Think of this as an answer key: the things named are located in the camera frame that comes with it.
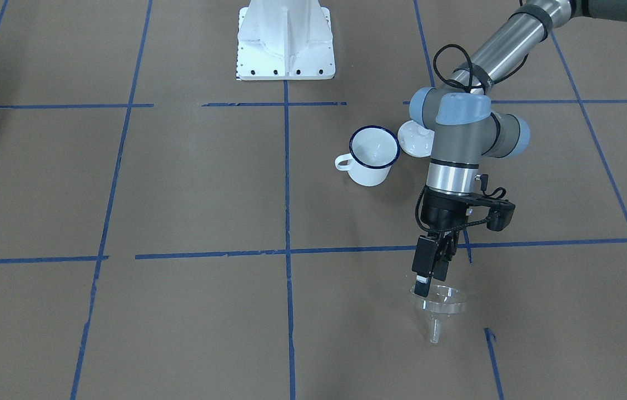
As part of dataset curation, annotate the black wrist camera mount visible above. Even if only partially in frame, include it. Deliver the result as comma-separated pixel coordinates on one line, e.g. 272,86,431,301
467,174,516,231

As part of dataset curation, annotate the small white bowl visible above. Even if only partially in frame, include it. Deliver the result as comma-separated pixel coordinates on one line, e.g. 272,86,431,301
397,121,435,158

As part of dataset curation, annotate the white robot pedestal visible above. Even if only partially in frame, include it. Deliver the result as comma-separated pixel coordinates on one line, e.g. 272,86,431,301
236,1,336,81

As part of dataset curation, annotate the white enamel cup blue rim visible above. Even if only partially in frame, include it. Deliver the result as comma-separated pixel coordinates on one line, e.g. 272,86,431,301
334,125,401,187

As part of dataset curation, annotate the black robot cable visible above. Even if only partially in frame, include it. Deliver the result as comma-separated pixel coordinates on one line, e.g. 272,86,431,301
415,43,531,234

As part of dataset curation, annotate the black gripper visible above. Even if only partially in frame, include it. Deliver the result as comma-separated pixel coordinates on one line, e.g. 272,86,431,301
412,188,472,298

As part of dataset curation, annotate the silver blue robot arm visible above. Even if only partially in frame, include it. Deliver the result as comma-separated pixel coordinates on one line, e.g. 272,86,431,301
409,1,627,298

